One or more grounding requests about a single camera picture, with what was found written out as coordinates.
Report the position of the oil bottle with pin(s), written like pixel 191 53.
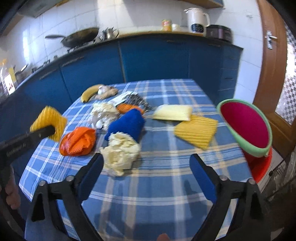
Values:
pixel 8 78

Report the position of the yellow corrugated sponge cloth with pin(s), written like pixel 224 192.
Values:
pixel 49 116

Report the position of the blue kitchen cabinets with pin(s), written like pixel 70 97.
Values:
pixel 212 64

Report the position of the yellow ribbed cloth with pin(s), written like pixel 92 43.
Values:
pixel 197 131

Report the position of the red bin with green rim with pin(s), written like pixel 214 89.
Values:
pixel 252 131

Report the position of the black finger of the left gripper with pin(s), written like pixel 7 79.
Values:
pixel 43 132

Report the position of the cream paper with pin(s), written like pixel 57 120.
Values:
pixel 119 155

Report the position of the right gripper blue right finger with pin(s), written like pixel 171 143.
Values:
pixel 249 221

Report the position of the yellow tin can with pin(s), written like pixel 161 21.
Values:
pixel 167 25

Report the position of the range hood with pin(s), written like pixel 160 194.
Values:
pixel 35 8

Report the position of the dark rice cooker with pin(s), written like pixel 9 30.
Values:
pixel 219 32

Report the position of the orange mesh bag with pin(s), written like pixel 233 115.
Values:
pixel 79 142

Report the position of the steel wool scrubber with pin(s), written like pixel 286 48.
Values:
pixel 135 99

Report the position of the blue cloth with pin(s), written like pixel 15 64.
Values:
pixel 130 123

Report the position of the wooden door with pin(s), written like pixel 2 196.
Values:
pixel 272 78

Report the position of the white green package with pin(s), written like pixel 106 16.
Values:
pixel 119 99

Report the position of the silver door handle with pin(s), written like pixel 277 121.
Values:
pixel 269 39

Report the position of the black wok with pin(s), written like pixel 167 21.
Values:
pixel 78 38

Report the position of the person's left hand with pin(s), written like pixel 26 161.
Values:
pixel 13 198

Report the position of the white cloth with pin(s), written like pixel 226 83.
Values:
pixel 102 115

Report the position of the blue plaid tablecloth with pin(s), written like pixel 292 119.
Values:
pixel 159 194

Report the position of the banana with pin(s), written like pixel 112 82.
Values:
pixel 90 92

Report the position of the small orange cloth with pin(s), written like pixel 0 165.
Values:
pixel 124 108

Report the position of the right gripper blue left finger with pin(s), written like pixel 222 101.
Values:
pixel 44 221

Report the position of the pale yellow mesh sponge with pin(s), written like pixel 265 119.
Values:
pixel 172 112

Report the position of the black wire rack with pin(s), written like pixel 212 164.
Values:
pixel 281 177

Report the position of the white electric kettle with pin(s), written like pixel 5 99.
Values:
pixel 197 20

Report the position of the steel kettle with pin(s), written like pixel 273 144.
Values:
pixel 109 34

